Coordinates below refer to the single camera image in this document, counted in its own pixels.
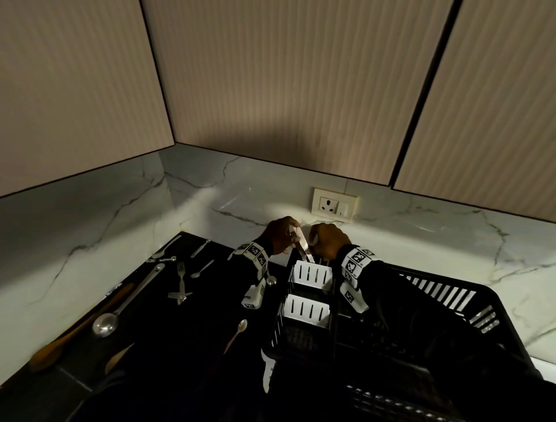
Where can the person's left fingers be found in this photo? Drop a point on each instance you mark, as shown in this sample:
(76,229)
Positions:
(290,237)

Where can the large steel ladle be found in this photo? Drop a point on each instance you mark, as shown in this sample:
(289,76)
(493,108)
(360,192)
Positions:
(106,324)

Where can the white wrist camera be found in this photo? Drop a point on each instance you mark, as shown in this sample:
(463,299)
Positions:
(254,296)
(352,298)

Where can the white marker wrist band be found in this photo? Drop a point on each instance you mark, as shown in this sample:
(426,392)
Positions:
(254,254)
(357,261)

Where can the person's right forearm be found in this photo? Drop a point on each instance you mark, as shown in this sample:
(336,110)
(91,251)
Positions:
(443,348)

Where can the white wall power socket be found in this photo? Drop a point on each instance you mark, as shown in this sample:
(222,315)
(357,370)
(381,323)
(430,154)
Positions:
(333,205)

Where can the steel table knife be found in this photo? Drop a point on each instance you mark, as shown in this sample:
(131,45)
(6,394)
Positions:
(302,245)

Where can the person's right hand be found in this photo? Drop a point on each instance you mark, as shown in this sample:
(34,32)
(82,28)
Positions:
(332,239)

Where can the black plastic dish rack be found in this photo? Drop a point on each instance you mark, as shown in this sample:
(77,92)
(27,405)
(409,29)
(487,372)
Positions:
(391,369)

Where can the white slotted cutlery holder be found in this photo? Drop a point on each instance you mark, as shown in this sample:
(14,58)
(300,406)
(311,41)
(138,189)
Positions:
(311,275)
(305,311)

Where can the person's right fingers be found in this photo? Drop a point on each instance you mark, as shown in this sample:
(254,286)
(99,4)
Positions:
(318,243)

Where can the beige ribbed cabinet door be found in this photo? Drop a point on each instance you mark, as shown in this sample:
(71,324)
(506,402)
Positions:
(295,82)
(74,87)
(491,100)

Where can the long wooden spatula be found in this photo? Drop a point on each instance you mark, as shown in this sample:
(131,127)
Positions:
(56,345)

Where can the person's left hand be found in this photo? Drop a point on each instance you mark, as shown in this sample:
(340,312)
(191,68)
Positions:
(278,234)

